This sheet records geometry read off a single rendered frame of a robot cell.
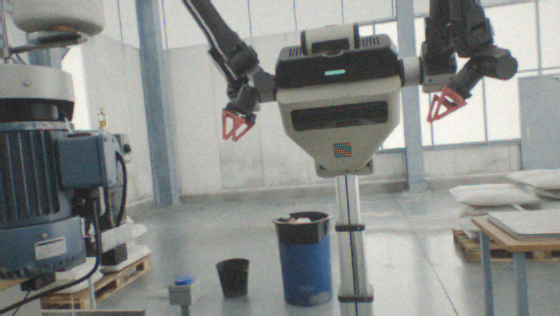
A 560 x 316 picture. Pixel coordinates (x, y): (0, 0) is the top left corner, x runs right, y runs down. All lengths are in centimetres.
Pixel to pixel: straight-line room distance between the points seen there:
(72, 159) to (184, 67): 918
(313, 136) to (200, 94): 839
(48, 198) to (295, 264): 260
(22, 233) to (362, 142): 99
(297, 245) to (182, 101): 711
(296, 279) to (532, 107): 707
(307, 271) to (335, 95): 212
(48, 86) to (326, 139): 87
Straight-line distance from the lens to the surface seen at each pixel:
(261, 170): 923
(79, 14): 92
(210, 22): 114
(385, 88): 128
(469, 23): 111
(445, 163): 910
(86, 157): 76
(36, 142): 77
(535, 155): 946
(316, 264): 322
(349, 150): 140
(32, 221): 77
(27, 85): 75
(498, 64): 109
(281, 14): 947
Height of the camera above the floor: 127
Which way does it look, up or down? 3 degrees down
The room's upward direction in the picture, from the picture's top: 5 degrees counter-clockwise
